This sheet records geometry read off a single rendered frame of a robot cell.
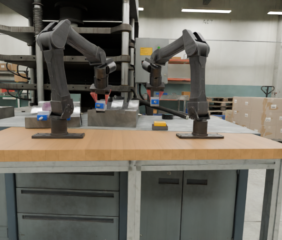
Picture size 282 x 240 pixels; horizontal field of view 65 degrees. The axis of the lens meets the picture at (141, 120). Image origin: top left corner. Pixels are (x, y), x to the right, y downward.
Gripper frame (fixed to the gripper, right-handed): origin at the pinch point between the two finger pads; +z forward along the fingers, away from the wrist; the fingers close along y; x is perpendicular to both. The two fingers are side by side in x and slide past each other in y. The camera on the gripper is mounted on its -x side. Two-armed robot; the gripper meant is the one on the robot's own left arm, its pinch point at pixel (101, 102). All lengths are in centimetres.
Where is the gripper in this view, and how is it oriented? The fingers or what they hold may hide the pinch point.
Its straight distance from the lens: 120.0
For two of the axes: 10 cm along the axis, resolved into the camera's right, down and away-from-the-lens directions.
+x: -0.6, 5.3, -8.4
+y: -10.0, -0.8, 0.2
